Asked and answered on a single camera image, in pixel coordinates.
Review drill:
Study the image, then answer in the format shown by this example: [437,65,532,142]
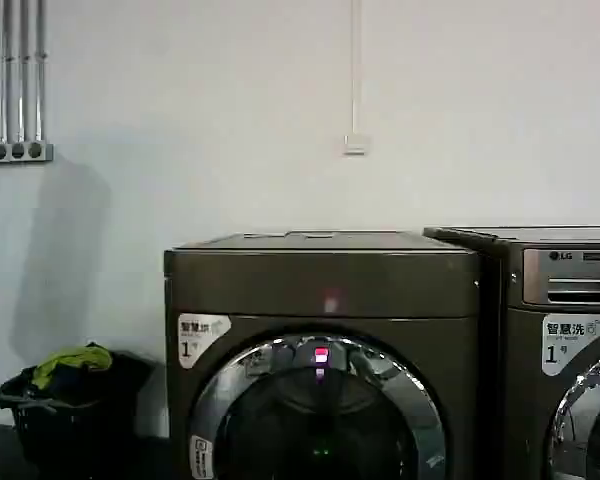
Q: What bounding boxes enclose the grey dryer with round door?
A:
[163,230,483,480]

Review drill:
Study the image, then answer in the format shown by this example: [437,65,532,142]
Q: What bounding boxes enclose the round glass dryer door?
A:
[188,335,448,480]
[543,343,600,480]

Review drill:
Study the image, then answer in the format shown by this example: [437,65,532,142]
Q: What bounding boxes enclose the yellow-green garment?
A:
[31,342,114,389]

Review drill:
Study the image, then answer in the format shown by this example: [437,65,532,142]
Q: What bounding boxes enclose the grey dryer with silver panel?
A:
[422,225,600,480]

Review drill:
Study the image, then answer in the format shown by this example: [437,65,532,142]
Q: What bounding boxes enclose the dark blue garment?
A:
[19,363,101,401]

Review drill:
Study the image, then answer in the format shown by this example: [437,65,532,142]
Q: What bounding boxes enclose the black laundry basket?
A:
[0,351,155,471]

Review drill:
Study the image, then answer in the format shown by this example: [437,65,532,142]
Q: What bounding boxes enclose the white cable conduit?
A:
[349,0,361,137]

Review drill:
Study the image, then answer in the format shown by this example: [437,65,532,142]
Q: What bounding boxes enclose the grey pipe bracket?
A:
[0,143,55,164]

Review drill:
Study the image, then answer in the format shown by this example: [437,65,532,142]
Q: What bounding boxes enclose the grey wall pipe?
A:
[34,0,48,145]
[0,0,15,146]
[17,0,31,145]

